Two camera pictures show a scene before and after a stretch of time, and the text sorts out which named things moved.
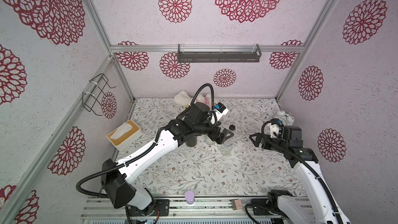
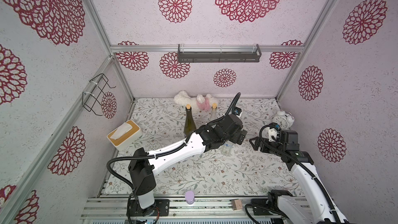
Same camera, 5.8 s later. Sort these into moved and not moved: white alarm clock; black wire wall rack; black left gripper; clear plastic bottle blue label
Moved: black left gripper
Not moved: black wire wall rack; clear plastic bottle blue label; white alarm clock
